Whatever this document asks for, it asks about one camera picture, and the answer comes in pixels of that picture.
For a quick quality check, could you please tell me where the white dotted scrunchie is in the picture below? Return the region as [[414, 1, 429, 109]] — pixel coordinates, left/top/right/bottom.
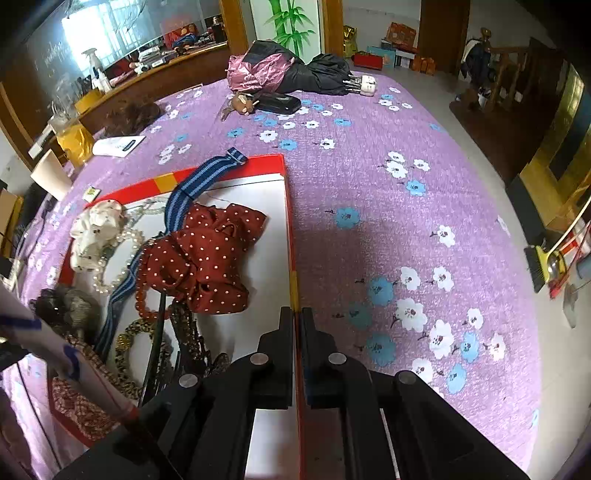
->
[[70, 199, 127, 273]]

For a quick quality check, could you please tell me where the red shallow box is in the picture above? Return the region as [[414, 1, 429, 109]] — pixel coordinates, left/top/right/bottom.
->
[[58, 154, 305, 480]]

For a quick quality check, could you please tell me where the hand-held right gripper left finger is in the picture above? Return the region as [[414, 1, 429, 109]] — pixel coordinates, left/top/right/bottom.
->
[[53, 307, 295, 480]]

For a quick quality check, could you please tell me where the black folded umbrella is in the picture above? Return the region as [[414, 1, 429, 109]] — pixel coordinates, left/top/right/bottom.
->
[[281, 53, 378, 97]]

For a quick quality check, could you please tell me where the purple floral tablecloth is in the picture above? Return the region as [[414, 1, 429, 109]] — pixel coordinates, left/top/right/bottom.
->
[[0, 74, 543, 480]]

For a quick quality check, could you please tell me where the white pearl bracelet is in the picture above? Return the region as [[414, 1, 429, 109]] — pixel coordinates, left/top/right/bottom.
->
[[91, 228, 146, 296]]

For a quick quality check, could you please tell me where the black glasses case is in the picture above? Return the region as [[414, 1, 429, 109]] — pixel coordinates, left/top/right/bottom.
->
[[254, 92, 302, 115]]

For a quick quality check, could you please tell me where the wooden staircase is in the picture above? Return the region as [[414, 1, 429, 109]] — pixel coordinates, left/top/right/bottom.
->
[[450, 39, 571, 185]]

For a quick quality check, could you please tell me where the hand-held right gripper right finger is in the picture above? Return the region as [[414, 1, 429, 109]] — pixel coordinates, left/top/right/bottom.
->
[[300, 308, 531, 480]]

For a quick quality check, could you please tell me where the pink folded umbrella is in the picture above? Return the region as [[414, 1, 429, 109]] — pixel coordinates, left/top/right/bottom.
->
[[226, 41, 302, 93]]

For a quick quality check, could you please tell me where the amber bead bracelet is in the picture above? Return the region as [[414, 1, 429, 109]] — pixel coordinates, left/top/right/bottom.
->
[[135, 276, 172, 322]]

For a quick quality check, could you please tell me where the black hair claw clip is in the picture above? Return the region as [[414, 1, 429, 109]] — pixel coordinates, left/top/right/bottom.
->
[[139, 291, 232, 407]]

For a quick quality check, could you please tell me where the yellow plastic bag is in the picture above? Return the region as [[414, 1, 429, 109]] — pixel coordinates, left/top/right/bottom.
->
[[50, 92, 96, 168]]

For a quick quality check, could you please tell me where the brown plush keychain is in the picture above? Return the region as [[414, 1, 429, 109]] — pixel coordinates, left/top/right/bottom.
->
[[221, 91, 257, 121]]

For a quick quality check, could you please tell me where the dark hanging jacket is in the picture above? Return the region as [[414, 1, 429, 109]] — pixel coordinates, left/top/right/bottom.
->
[[462, 28, 493, 85]]

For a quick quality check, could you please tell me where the wooden dresser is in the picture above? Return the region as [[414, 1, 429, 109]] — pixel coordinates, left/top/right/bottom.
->
[[78, 41, 232, 134]]

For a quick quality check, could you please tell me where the gold cabinet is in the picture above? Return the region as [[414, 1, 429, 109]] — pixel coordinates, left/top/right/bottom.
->
[[519, 65, 591, 232]]

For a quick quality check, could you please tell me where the white spray bottle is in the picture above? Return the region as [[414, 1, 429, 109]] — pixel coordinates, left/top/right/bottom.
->
[[83, 48, 112, 93]]

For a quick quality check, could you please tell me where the teal box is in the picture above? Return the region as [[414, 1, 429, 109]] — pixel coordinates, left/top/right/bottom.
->
[[367, 45, 398, 70]]

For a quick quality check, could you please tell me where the brown hair piece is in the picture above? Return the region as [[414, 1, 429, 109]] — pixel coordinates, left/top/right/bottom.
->
[[108, 102, 162, 136]]

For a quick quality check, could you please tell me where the beige paper cup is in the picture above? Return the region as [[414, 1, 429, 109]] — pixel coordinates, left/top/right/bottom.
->
[[31, 150, 73, 202]]

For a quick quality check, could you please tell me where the blue striped elastic band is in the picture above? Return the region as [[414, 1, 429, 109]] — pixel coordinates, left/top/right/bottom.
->
[[95, 147, 249, 363]]

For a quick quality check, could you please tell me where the grey sheer scrunchie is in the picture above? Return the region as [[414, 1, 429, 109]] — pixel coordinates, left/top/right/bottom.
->
[[28, 285, 102, 342]]

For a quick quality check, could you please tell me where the bamboo painted door panel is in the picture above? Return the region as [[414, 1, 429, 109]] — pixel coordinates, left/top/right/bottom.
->
[[249, 0, 322, 65]]

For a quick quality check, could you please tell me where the red polka dot scrunchie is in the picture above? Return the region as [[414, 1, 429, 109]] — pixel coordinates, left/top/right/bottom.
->
[[135, 203, 269, 315]]

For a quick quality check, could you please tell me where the white paper booklet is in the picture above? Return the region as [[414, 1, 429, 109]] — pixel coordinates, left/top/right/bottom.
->
[[92, 135, 147, 158]]

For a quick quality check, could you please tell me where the red patterned cloth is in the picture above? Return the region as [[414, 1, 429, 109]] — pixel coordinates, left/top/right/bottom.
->
[[48, 335, 144, 448]]

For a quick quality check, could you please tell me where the black speaker box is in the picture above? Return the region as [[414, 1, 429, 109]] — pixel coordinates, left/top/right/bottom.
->
[[505, 178, 548, 241]]

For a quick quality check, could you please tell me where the red gift box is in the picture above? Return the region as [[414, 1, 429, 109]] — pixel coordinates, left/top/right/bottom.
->
[[353, 53, 385, 71]]

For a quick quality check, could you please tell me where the person's left forearm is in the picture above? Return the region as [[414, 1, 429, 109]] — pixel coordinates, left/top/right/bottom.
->
[[0, 281, 139, 421]]

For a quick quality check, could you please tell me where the clear bead bracelet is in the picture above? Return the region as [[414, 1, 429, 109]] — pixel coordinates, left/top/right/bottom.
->
[[124, 198, 168, 219]]

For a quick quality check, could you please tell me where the yellow broom and dustpan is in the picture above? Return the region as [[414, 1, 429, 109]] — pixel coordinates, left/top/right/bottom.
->
[[524, 200, 591, 296]]

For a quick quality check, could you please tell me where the leopard print headband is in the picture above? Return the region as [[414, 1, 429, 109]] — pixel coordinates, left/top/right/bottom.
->
[[115, 318, 172, 398]]

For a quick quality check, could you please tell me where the wall mirror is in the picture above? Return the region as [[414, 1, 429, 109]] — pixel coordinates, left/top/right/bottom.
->
[[25, 0, 227, 107]]

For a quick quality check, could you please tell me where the orange cardboard box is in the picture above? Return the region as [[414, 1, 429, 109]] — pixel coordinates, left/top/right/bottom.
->
[[385, 22, 417, 48]]

